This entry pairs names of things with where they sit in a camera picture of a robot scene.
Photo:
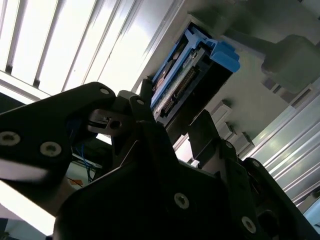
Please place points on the hard disk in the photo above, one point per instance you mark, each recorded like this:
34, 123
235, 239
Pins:
223, 55

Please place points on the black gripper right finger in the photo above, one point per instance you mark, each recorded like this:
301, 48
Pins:
205, 135

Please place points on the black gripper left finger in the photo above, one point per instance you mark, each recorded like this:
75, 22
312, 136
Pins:
37, 120

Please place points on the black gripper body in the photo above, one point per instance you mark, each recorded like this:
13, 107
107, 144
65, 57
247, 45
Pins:
150, 207

